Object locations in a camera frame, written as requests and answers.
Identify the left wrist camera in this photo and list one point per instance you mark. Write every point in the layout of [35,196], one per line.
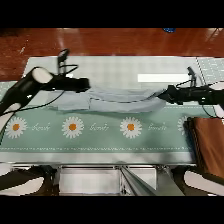
[63,54]

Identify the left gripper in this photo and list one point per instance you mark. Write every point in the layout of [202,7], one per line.
[77,84]

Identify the light blue shirt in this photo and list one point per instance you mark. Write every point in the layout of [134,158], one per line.
[123,101]

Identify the silver frame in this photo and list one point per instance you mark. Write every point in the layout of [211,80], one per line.
[140,186]

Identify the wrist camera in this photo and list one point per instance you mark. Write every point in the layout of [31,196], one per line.
[191,71]
[63,54]

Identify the brown garment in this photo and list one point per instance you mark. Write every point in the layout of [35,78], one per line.
[210,143]

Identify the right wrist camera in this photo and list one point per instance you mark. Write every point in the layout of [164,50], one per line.
[191,71]

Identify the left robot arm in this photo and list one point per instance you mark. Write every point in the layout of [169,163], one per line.
[23,88]

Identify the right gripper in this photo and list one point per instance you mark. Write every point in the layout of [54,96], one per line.
[183,95]

